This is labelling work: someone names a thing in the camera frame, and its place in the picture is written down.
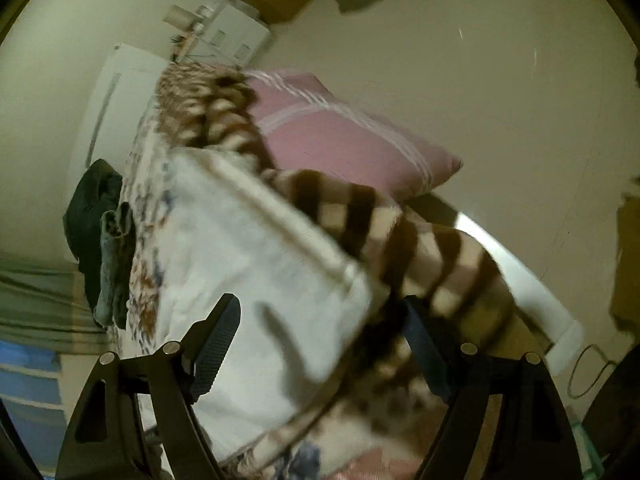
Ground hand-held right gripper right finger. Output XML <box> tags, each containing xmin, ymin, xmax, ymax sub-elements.
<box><xmin>400</xmin><ymin>296</ymin><xmax>584</xmax><ymax>480</ymax></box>

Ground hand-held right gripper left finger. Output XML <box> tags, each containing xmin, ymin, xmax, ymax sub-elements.
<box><xmin>58</xmin><ymin>293</ymin><xmax>242</xmax><ymax>480</ymax></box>

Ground brown checkered blanket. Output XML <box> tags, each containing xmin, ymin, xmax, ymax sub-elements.
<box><xmin>156</xmin><ymin>62</ymin><xmax>516</xmax><ymax>480</ymax></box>

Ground floral bed sheet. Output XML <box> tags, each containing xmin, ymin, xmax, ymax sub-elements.
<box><xmin>107</xmin><ymin>97</ymin><xmax>176</xmax><ymax>480</ymax></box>

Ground blue jeans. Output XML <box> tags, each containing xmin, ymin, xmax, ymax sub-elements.
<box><xmin>93</xmin><ymin>201</ymin><xmax>136</xmax><ymax>329</ymax></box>

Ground dark green garment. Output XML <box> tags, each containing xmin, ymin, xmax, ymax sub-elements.
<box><xmin>62</xmin><ymin>158</ymin><xmax>124</xmax><ymax>311</ymax></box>

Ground pink striped pillow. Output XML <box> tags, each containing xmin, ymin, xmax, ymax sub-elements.
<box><xmin>244</xmin><ymin>70</ymin><xmax>464</xmax><ymax>202</ymax></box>

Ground white door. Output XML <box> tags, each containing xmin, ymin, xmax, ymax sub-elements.
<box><xmin>65</xmin><ymin>42</ymin><xmax>166</xmax><ymax>266</ymax></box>

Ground white cabinet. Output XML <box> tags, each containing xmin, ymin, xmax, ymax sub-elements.
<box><xmin>186</xmin><ymin>2</ymin><xmax>273</xmax><ymax>65</ymax></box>

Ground black cable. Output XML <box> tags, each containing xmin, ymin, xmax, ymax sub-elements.
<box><xmin>567</xmin><ymin>344</ymin><xmax>621</xmax><ymax>400</ymax></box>

